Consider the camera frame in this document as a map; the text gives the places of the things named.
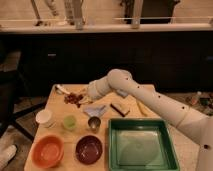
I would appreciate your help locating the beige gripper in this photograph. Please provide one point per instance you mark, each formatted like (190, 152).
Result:
(85, 97)

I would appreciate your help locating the dark red grape bunch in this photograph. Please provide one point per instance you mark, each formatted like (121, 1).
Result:
(73, 99)

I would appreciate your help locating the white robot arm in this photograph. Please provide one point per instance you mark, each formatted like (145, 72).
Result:
(192, 123)

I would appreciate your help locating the small metal cup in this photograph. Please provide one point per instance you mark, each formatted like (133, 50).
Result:
(94, 123)

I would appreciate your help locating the green plastic cup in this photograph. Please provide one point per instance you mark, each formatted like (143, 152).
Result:
(69, 123)

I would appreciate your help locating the white cup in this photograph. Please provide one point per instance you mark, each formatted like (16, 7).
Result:
(44, 118)

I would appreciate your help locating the blue folded cloth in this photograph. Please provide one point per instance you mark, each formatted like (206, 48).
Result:
(95, 110)

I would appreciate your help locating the blue sponge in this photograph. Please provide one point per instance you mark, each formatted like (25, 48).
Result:
(122, 93)

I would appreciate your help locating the brown block sponge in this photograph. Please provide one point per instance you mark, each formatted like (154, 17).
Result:
(120, 108)

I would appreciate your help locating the dark purple bowl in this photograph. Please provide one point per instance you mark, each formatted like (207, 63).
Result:
(88, 150)

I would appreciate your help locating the green plastic tray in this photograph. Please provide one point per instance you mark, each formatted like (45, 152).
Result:
(140, 145)

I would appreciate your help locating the orange bowl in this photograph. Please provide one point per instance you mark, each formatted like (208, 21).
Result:
(47, 152)

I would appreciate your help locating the white shoe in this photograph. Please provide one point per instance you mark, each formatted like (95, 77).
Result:
(6, 155)

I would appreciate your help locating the white handled spatula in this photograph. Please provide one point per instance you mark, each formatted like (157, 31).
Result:
(61, 89)

